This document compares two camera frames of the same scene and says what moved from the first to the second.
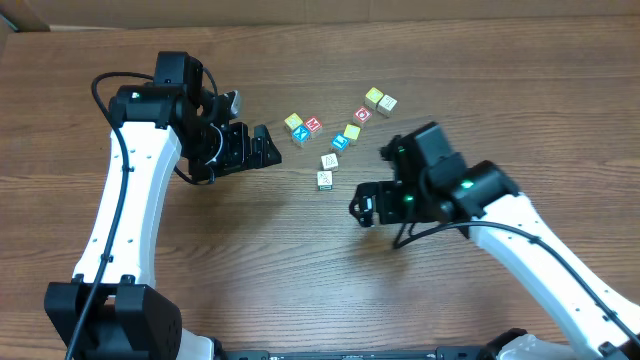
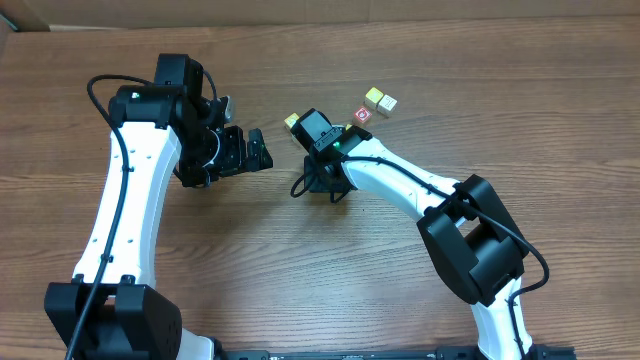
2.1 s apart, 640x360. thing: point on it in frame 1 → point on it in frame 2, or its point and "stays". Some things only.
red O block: (362, 114) stays
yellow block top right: (372, 97) stays
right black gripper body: (376, 206) → (320, 180)
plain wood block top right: (387, 104) stays
